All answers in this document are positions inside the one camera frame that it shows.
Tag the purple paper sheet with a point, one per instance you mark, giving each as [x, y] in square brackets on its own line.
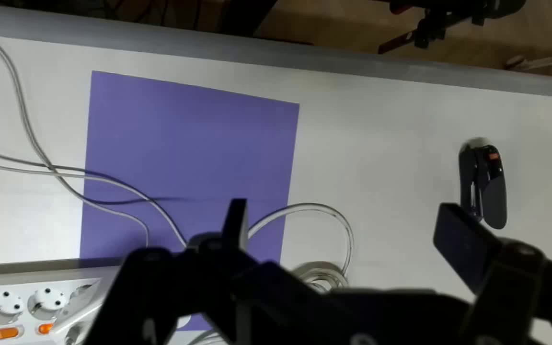
[185, 143]

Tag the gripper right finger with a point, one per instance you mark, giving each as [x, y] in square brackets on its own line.
[511, 268]

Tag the black stapler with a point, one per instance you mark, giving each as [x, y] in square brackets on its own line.
[489, 191]

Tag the white power strip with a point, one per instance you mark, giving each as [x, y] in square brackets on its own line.
[22, 287]

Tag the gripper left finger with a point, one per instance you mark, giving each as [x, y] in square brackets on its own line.
[161, 287]

